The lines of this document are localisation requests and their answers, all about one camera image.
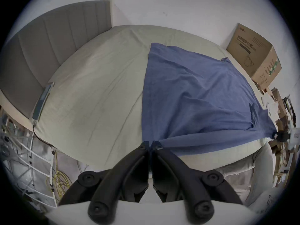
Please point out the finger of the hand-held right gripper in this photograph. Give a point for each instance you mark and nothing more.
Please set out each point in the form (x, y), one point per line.
(282, 135)

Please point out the grey padded headboard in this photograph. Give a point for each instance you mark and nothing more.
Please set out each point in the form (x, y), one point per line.
(49, 53)

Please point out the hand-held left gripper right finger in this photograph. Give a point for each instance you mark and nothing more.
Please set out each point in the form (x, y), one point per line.
(185, 179)

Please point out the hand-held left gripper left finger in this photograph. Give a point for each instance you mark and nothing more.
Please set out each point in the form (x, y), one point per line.
(112, 181)

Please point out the bed with beige sheet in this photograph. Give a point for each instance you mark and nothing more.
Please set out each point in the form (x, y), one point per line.
(93, 97)

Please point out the brown cardboard carton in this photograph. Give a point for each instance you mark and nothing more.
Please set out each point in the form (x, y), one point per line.
(257, 57)

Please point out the blue shirt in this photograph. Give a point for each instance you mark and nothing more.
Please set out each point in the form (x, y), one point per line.
(194, 99)

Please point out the person's legs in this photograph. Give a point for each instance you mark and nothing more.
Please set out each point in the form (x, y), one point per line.
(253, 172)

